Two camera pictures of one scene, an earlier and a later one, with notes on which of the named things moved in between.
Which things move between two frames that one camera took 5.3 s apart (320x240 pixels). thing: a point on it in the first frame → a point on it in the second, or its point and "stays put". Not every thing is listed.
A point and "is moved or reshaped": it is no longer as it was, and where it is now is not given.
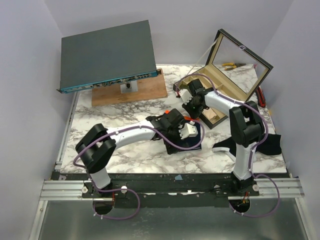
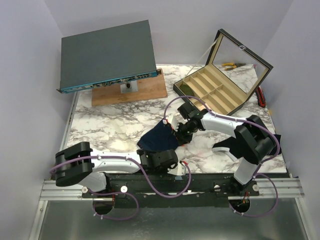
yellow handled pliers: [234, 65] stays put
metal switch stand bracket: [129, 86] stays put
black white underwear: [271, 146] stays put
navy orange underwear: [193, 141] is moved or reshaped
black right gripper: [189, 107] → [181, 136]
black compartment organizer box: [232, 69] stays put
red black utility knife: [261, 97] stays put
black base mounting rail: [168, 189] stays put
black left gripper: [170, 148] → [164, 171]
